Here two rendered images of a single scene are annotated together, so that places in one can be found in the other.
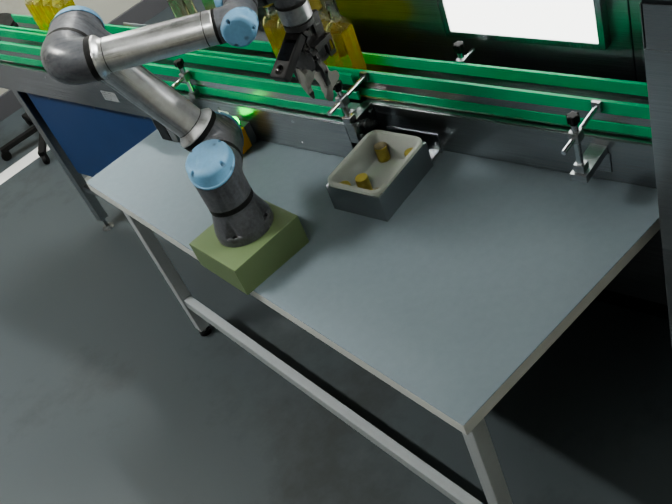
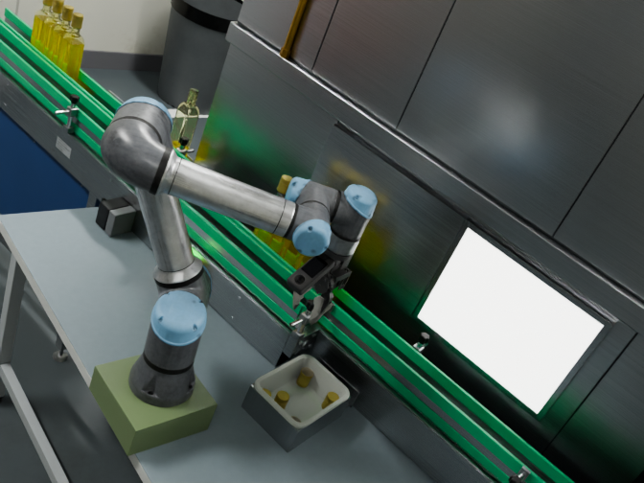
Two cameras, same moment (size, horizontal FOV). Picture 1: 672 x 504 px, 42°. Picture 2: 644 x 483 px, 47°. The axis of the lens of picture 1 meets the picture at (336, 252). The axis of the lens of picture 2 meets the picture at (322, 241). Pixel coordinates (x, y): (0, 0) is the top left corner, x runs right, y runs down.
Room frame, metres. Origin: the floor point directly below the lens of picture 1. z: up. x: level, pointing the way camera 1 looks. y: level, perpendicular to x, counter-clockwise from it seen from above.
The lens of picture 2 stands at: (0.57, 0.49, 2.10)
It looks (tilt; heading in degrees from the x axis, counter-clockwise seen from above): 31 degrees down; 336
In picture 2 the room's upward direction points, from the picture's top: 24 degrees clockwise
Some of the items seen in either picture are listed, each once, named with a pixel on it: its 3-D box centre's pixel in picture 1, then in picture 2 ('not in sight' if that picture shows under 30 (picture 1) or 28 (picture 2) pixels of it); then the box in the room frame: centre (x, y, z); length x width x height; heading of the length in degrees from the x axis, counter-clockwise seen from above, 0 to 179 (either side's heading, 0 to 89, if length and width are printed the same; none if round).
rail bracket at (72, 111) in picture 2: not in sight; (64, 115); (2.77, 0.51, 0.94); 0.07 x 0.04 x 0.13; 128
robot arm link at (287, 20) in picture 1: (293, 11); (340, 239); (1.87, -0.13, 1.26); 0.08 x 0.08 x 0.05
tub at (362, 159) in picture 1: (378, 172); (298, 399); (1.82, -0.18, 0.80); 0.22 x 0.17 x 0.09; 128
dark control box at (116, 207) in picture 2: (173, 123); (115, 217); (2.48, 0.31, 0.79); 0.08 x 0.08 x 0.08; 38
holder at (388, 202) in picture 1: (385, 168); (303, 397); (1.83, -0.20, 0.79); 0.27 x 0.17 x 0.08; 128
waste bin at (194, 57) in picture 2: not in sight; (202, 52); (5.19, -0.23, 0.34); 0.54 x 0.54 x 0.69
